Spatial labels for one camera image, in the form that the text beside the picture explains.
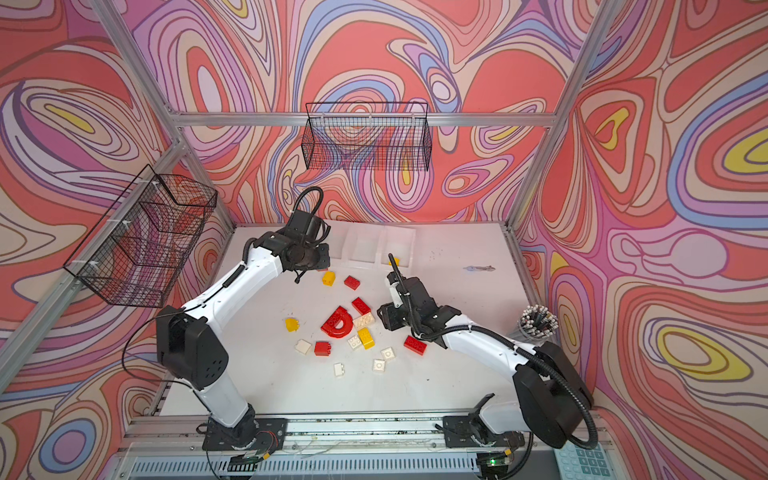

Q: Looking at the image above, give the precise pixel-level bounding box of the cream long lego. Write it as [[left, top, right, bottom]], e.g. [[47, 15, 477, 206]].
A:
[[353, 312, 376, 330]]

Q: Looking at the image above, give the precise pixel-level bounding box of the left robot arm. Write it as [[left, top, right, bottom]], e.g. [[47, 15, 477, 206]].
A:
[[155, 186, 331, 450]]

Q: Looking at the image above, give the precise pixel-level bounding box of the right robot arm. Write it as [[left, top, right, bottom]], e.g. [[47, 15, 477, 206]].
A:
[[376, 255, 599, 450]]

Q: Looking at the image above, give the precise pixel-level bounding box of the right white plastic bin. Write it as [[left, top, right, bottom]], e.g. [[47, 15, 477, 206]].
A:
[[380, 227, 417, 274]]

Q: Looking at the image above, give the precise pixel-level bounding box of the white plastic bin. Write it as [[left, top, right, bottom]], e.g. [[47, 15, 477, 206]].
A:
[[380, 227, 417, 274], [343, 224, 384, 269], [325, 220, 353, 265]]

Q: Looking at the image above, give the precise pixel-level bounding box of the middle white plastic bin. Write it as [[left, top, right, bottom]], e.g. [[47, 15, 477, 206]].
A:
[[343, 224, 384, 269]]

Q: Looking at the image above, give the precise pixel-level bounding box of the left white plastic bin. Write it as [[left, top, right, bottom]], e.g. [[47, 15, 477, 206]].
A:
[[325, 220, 353, 265]]

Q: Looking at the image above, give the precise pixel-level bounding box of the cream lego front right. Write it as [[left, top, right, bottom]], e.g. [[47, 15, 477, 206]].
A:
[[381, 347, 396, 362]]

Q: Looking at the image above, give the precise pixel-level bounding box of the cream small lego centre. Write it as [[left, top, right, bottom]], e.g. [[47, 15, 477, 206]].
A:
[[347, 335, 362, 350]]

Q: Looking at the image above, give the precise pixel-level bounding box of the red arch lego piece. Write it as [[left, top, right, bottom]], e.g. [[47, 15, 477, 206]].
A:
[[321, 306, 354, 339]]

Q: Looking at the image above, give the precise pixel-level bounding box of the small pen on table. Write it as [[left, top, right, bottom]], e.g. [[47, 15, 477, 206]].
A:
[[464, 265, 496, 272]]

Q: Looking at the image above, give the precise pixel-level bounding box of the red square lego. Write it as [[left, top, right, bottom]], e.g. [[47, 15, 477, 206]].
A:
[[314, 341, 332, 357]]

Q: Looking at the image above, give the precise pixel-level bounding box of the cup of pens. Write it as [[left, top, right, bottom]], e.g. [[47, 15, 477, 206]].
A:
[[518, 304, 559, 341]]

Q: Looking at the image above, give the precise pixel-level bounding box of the teal calculator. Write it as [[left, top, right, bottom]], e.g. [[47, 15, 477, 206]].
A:
[[554, 443, 615, 480]]

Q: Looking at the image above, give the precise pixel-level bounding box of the black wire basket back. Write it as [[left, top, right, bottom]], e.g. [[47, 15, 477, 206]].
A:
[[301, 100, 433, 172]]

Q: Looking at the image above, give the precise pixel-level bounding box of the black wire basket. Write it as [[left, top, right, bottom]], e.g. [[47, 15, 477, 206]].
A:
[[301, 100, 433, 172], [63, 166, 218, 308]]

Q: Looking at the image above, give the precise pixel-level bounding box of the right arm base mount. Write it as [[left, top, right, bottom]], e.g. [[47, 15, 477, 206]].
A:
[[435, 414, 531, 479]]

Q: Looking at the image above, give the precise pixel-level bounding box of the black wire basket left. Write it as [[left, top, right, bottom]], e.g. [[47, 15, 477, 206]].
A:
[[63, 166, 218, 308]]

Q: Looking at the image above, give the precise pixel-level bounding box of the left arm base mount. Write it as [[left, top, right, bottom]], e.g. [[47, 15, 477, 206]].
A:
[[196, 418, 288, 479]]

